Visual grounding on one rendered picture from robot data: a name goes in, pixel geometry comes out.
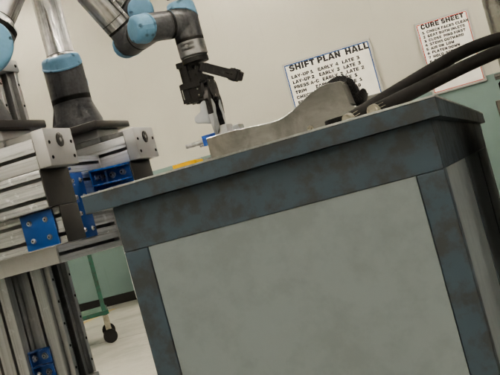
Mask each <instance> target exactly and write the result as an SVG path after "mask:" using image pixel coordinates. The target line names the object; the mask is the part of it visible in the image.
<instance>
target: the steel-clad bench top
mask: <svg viewBox="0 0 500 375"><path fill-rule="evenodd" d="M431 97H437V98H440V99H442V100H446V101H448V102H450V103H454V104H456V105H459V106H462V107H465V108H467V109H471V108H469V107H467V106H463V105H461V104H459V103H456V102H454V101H451V100H448V99H446V98H444V97H440V96H438V95H436V94H433V95H429V96H427V97H422V98H419V99H416V100H412V101H409V102H406V103H401V104H399V105H396V106H391V107H388V108H385V109H381V110H378V111H375V112H370V113H368V114H364V115H360V116H357V117H355V118H350V119H347V120H344V121H339V122H336V123H334V124H329V125H326V126H321V127H319V128H315V129H311V130H308V131H306V132H301V133H298V134H295V135H291V136H287V137H285V138H280V139H277V140H274V141H270V142H266V143H264V144H259V145H257V146H253V147H249V148H246V149H243V150H238V151H236V152H232V153H228V154H225V155H222V156H217V157H215V158H210V159H208V160H204V161H200V162H197V163H194V164H189V165H187V166H184V167H179V168H176V169H173V170H168V171H166V172H163V173H159V174H155V175H153V176H148V177H145V178H142V179H138V180H135V181H132V182H127V183H124V184H122V185H117V186H114V187H110V188H107V189H104V190H99V191H96V192H94V193H88V194H86V195H83V196H81V198H83V197H86V196H91V195H94V194H96V193H101V192H104V191H107V190H111V189H114V188H119V187H122V186H124V185H129V184H132V183H135V182H139V181H143V180H145V179H150V178H153V177H156V176H160V175H164V174H166V173H171V172H174V171H177V170H181V169H185V168H187V167H192V166H194V165H198V164H202V163H205V162H208V161H213V160H215V159H218V158H223V157H226V156H230V155H233V154H236V153H241V152H244V151H246V150H251V149H254V148H257V147H262V146H264V145H267V144H272V143H275V142H278V141H282V140H285V139H288V138H293V137H295V136H299V135H303V134H306V133H309V132H314V131H316V130H320V129H324V128H327V127H330V126H335V125H337V124H342V123H344V122H348V121H352V120H355V119H358V118H363V117H365V116H369V115H373V114H376V113H379V112H384V111H386V110H389V109H394V108H397V107H400V106H404V105H407V104H410V103H415V102H417V101H420V100H425V99H428V98H431ZM471 110H473V111H475V112H479V111H477V110H474V109H471ZM479 113H481V114H483V113H482V112H479Z"/></svg>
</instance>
